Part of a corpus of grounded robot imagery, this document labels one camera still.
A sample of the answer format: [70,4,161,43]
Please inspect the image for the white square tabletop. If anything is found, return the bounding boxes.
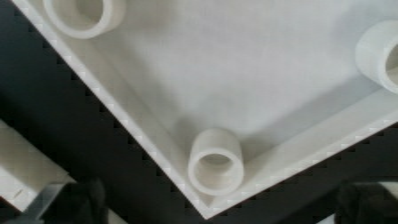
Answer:
[11,0,398,217]

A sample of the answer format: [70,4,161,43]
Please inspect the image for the white U-shaped fence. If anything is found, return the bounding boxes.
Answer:
[0,120,74,211]

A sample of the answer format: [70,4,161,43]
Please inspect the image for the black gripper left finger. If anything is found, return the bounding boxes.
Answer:
[17,177,111,224]

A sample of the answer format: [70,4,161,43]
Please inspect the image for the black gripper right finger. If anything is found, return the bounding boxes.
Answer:
[335,181,398,224]

